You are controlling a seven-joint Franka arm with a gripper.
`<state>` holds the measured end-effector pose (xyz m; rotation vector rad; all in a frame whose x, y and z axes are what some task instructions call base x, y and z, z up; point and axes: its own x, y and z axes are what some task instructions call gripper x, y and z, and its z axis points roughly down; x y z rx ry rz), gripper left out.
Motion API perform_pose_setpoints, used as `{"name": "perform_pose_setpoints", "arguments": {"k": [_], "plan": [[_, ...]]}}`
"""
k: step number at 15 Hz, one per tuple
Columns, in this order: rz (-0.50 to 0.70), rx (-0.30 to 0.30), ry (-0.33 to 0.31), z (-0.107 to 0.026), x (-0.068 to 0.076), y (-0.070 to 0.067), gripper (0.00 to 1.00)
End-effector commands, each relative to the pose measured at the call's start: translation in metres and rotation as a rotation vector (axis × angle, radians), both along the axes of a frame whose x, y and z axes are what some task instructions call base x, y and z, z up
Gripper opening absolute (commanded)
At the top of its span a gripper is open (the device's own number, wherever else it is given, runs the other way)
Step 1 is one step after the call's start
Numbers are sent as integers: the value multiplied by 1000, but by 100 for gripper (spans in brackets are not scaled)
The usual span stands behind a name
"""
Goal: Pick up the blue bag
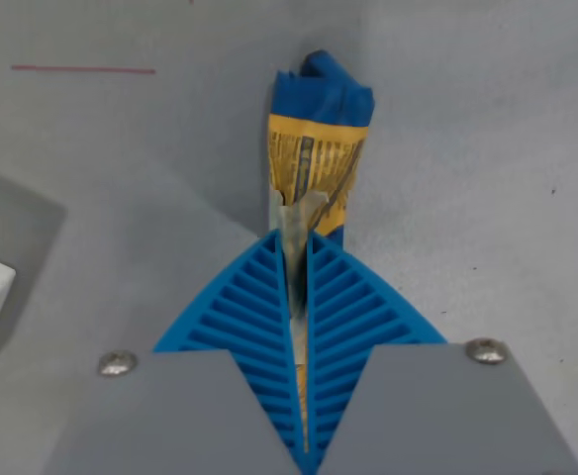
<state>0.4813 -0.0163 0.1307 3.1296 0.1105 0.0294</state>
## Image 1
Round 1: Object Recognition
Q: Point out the blue and yellow bag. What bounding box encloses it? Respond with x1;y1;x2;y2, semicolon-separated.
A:
267;48;377;454

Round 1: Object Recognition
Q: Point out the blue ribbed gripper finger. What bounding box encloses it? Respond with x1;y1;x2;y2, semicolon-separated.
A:
302;234;578;475
44;229;304;475

